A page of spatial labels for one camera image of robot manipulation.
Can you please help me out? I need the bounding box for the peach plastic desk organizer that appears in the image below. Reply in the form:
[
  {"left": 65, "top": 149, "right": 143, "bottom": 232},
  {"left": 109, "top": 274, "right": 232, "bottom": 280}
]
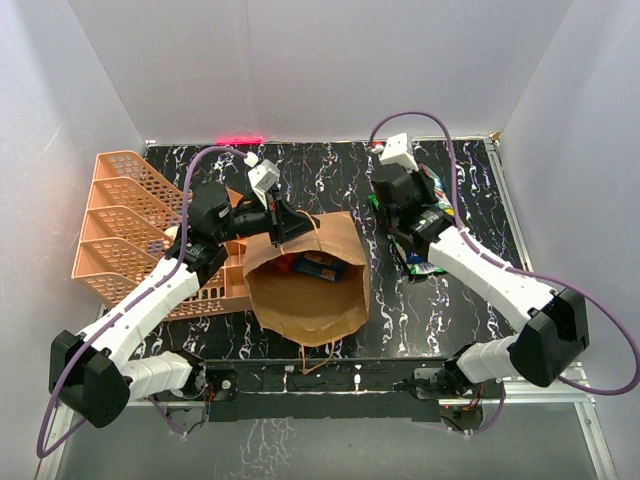
[{"left": 71, "top": 150, "right": 251, "bottom": 321}]

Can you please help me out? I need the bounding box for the dark snack bar inside bag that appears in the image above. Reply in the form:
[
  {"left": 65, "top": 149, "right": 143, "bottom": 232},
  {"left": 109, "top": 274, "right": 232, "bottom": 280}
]
[{"left": 292, "top": 251, "right": 348, "bottom": 282}]

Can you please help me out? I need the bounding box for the green Chuba snack bag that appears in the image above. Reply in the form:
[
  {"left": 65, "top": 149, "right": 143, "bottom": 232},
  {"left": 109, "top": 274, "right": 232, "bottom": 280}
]
[{"left": 369, "top": 165, "right": 454, "bottom": 276}]

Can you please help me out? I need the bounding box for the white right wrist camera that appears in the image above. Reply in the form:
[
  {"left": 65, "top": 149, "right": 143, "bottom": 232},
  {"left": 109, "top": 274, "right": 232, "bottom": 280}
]
[{"left": 370, "top": 133, "right": 418, "bottom": 172}]

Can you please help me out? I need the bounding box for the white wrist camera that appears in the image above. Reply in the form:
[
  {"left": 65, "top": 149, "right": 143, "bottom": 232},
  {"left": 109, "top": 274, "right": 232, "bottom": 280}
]
[
  {"left": 370, "top": 133, "right": 418, "bottom": 172},
  {"left": 244, "top": 152, "right": 280, "bottom": 209}
]

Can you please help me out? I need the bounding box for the brown paper bag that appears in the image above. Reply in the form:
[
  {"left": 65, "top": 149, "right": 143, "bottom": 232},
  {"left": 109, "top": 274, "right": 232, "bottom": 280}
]
[{"left": 243, "top": 211, "right": 370, "bottom": 348}]

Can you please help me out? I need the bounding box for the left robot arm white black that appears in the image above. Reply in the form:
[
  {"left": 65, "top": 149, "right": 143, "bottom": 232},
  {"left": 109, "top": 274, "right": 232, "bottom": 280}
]
[{"left": 49, "top": 182, "right": 320, "bottom": 428}]

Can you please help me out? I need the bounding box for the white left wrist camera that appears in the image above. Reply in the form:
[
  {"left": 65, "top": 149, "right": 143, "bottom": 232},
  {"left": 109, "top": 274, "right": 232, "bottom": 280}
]
[{"left": 244, "top": 152, "right": 280, "bottom": 209}]

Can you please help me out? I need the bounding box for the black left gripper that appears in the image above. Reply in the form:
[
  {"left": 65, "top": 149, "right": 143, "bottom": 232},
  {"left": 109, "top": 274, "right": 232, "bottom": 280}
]
[{"left": 215, "top": 185, "right": 320, "bottom": 248}]

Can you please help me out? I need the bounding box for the red LED strip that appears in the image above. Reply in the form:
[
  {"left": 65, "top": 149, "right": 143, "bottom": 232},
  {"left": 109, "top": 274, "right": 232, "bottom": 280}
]
[{"left": 214, "top": 134, "right": 264, "bottom": 146}]

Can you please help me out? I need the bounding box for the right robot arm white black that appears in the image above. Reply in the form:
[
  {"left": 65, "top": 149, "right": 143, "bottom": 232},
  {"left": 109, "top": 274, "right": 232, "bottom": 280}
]
[{"left": 371, "top": 164, "right": 589, "bottom": 397}]

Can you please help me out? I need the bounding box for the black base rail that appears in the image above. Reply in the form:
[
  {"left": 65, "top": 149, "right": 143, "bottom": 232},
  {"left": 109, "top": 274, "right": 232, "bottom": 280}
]
[{"left": 149, "top": 357, "right": 506, "bottom": 425}]

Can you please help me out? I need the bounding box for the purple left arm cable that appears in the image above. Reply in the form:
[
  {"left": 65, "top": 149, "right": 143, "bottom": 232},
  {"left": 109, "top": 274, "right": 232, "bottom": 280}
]
[{"left": 35, "top": 145, "right": 251, "bottom": 459}]

